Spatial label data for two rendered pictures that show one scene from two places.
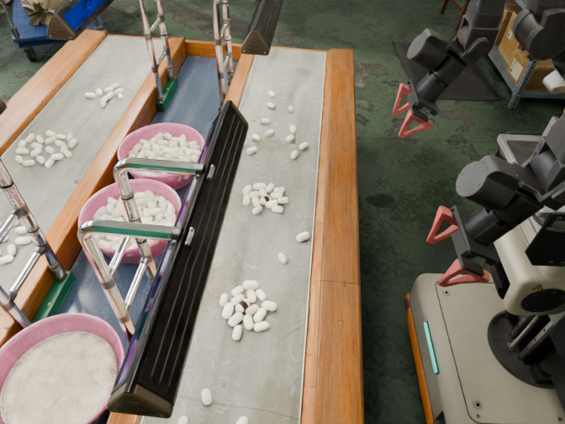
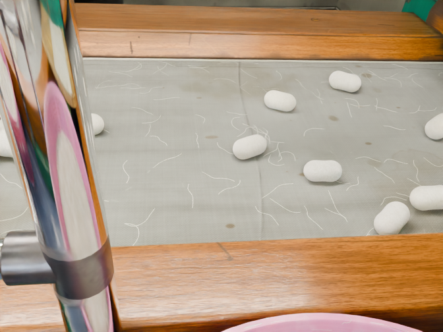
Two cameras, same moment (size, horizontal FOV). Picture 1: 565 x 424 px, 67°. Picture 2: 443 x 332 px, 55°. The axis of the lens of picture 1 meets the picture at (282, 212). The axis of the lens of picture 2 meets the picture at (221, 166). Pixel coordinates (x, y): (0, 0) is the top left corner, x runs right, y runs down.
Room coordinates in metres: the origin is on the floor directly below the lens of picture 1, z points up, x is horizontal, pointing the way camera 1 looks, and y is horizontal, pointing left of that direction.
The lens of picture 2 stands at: (0.41, 0.42, 0.97)
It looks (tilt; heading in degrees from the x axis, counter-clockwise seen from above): 39 degrees down; 256
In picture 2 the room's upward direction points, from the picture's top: 5 degrees clockwise
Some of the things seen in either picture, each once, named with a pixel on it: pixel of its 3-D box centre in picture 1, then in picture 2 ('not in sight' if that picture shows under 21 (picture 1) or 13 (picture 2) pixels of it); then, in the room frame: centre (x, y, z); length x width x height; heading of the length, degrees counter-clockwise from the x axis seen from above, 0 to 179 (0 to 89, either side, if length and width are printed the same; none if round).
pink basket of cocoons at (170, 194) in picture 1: (134, 224); not in sight; (0.78, 0.40, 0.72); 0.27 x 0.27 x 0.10
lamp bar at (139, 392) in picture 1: (196, 216); not in sight; (0.49, 0.14, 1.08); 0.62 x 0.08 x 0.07; 176
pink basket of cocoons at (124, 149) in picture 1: (164, 159); not in sight; (1.06, 0.38, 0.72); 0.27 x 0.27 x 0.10
